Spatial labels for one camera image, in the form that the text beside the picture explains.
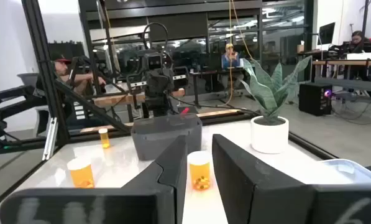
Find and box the person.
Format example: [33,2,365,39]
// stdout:
[221,42,242,70]
[348,30,371,54]
[50,52,107,97]

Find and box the snake plant in white pot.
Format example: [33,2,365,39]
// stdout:
[239,55,313,155]

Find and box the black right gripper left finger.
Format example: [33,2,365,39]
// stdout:
[0,134,189,224]

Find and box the silver aluminium bar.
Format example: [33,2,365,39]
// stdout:
[42,117,59,161]

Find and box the wooden workbench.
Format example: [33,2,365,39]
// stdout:
[93,88,186,108]

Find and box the yellow hanging cable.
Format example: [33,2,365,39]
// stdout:
[224,0,236,106]

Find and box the black computer tower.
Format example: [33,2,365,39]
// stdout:
[298,82,333,117]

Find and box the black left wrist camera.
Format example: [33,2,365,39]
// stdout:
[145,52,167,72]

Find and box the clear plastic bin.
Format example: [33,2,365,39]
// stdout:
[315,158,371,186]

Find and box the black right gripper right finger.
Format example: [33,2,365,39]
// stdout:
[211,133,371,224]

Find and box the black looped camera cable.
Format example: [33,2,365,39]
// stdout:
[142,22,170,55]

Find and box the dark grey bin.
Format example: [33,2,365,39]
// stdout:
[131,113,203,161]

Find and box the black computer monitor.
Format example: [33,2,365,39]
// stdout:
[318,22,336,46]

